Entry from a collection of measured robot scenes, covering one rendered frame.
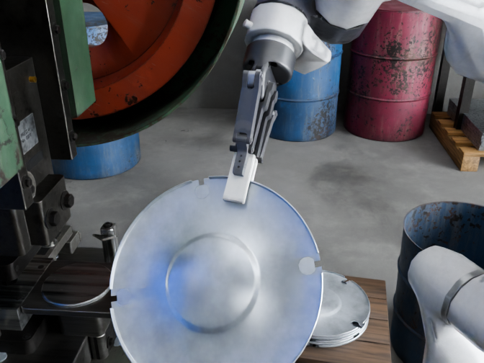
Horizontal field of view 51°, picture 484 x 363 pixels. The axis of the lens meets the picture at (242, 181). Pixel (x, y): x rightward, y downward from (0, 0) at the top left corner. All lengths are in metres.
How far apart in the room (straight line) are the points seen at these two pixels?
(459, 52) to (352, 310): 0.88
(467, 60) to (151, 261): 0.55
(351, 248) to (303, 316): 1.83
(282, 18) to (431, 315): 0.57
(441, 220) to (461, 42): 1.22
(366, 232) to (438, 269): 1.66
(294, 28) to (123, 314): 0.46
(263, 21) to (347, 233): 1.91
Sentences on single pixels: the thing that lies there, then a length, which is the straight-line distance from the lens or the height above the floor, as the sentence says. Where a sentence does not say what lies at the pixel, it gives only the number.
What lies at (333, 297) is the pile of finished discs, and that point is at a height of 0.39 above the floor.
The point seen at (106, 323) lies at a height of 0.72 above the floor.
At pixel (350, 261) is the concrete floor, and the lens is 2.38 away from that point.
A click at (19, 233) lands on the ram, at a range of 0.86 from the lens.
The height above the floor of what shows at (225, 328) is 0.90.
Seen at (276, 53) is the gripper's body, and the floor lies 1.20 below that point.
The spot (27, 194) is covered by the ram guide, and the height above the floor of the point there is 1.01.
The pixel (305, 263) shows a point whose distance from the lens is 0.66.
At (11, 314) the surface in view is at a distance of 0.97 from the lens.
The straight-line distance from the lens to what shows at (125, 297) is 0.72.
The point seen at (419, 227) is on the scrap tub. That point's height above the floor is 0.39.
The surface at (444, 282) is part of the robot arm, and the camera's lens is 0.94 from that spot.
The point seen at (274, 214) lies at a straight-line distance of 0.68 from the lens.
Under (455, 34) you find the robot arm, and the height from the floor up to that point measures 1.22.
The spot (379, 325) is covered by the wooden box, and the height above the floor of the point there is 0.35.
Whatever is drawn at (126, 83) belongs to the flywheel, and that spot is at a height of 1.05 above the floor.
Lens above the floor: 1.36
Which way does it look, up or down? 27 degrees down
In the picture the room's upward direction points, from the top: straight up
